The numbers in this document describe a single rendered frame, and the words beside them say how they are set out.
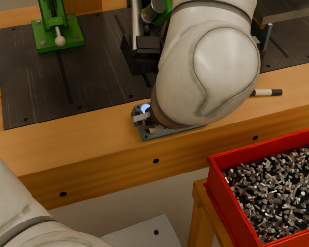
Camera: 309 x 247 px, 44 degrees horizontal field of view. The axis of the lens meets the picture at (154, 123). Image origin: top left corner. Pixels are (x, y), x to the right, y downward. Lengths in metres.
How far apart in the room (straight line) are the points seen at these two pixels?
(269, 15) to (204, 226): 0.51
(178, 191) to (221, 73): 1.47
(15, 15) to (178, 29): 0.94
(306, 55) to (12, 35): 0.83
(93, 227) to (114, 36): 0.92
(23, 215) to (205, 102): 0.25
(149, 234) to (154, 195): 1.13
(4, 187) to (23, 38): 0.77
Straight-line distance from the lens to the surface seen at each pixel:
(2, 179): 0.46
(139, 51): 0.95
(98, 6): 1.30
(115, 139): 0.84
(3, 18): 1.34
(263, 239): 0.76
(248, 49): 0.40
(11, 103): 0.98
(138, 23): 0.98
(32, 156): 0.85
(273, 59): 1.09
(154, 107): 0.55
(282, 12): 0.83
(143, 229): 0.70
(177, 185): 1.86
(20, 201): 0.48
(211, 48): 0.39
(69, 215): 1.81
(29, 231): 0.46
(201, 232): 1.01
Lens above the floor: 1.54
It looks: 47 degrees down
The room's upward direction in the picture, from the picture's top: straight up
